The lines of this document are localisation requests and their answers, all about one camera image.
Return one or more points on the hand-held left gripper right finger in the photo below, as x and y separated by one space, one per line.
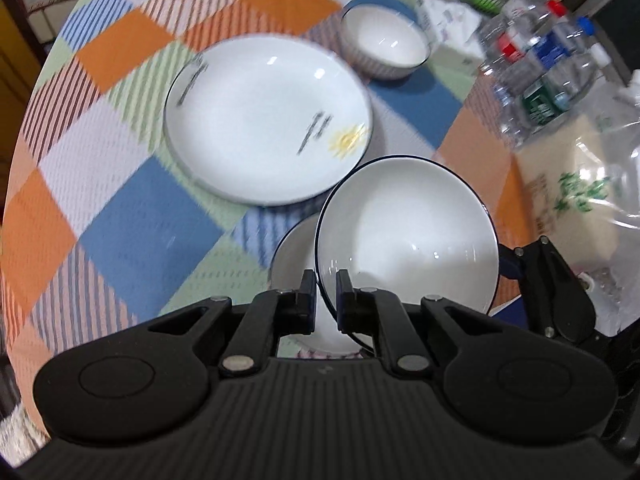
346 305

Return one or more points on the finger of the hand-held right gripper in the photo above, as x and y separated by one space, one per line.
555 290

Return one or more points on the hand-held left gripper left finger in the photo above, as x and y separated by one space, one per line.
305 305

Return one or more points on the white dark-rimmed bowl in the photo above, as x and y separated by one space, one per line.
405 220
295 270
385 45

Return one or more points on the white dark-rimmed plate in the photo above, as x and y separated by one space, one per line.
260 120

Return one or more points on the clear plastic rice bag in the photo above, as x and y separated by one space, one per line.
565 200

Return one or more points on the green label water bottle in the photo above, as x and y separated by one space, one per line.
542 102

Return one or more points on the patchwork tablecloth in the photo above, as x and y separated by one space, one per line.
125 235

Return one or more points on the blue cap water bottle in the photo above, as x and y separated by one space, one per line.
547 52

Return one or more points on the red cap water bottle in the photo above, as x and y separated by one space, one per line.
510 50

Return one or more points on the clear white cap water bottle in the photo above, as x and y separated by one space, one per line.
525 2

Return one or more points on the white tissue pack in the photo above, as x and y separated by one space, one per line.
445 15

